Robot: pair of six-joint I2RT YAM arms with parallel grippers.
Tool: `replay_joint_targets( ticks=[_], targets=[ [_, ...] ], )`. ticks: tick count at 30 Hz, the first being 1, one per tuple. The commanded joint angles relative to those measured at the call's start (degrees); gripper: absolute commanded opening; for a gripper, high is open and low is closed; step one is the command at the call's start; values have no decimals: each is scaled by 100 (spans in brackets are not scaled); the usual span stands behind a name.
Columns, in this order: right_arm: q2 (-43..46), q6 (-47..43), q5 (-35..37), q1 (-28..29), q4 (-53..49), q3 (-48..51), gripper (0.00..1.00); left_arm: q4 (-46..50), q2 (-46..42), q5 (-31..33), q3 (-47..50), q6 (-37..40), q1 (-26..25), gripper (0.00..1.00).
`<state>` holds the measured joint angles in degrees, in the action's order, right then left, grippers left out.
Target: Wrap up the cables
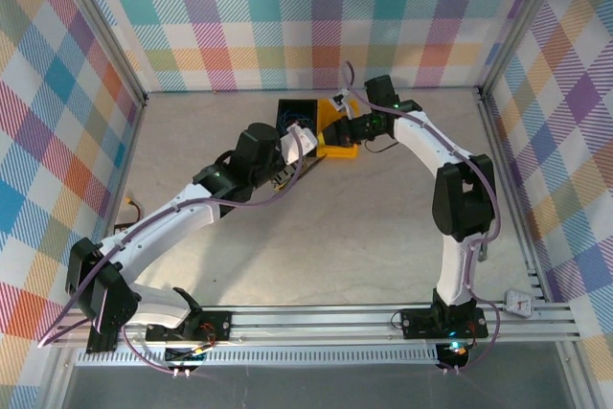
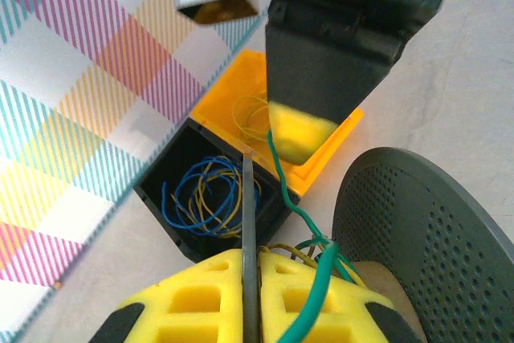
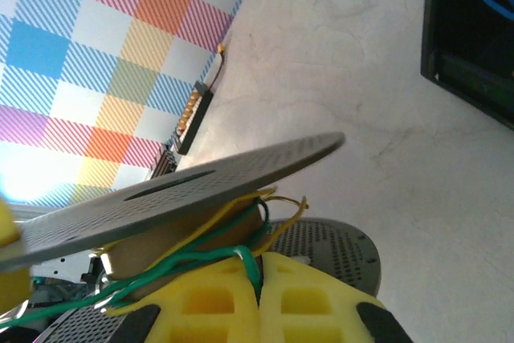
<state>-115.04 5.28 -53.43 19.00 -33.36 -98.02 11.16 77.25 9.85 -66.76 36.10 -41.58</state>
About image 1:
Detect white slotted cable duct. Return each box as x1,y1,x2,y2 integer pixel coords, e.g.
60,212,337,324
76,344,440,368

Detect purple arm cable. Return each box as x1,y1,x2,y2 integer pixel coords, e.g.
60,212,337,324
37,130,304,377
342,61,503,375

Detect thin blue cable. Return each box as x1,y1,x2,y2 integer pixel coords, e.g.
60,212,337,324
281,111,312,130

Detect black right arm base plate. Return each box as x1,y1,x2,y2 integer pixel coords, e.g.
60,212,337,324
400,307,489,339

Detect black upright bracket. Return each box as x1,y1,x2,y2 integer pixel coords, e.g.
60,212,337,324
85,317,121,353

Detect small white clock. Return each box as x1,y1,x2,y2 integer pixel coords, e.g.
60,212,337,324
505,287,535,318

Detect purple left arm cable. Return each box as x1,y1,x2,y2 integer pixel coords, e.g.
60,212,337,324
37,130,304,377

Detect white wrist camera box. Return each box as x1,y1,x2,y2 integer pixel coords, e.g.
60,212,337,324
332,90,360,118
280,122,320,166

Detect yellow plug with red wire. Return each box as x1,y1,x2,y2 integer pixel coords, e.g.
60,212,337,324
122,195,144,226

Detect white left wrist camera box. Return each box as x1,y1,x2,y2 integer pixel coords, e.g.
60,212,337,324
280,122,320,166

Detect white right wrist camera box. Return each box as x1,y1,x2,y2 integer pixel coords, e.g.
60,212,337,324
332,90,360,118

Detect black plastic bin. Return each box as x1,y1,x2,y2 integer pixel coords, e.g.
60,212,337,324
275,99,320,142

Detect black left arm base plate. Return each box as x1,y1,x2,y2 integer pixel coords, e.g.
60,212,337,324
146,310,234,343

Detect aluminium frame post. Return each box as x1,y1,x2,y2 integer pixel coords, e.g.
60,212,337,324
477,0,574,100
57,0,148,104

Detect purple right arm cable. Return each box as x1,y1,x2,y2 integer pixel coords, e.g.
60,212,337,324
342,61,503,375

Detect aluminium side rail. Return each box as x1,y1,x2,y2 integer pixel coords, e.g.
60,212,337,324
477,87,550,301
83,101,148,257

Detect yellow plastic bin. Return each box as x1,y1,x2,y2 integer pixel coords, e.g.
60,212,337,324
314,98,361,161

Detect black controller board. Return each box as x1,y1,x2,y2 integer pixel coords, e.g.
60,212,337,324
164,344,208,367
438,341,470,370

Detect aluminium front rail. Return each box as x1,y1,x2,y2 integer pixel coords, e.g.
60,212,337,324
52,301,583,348

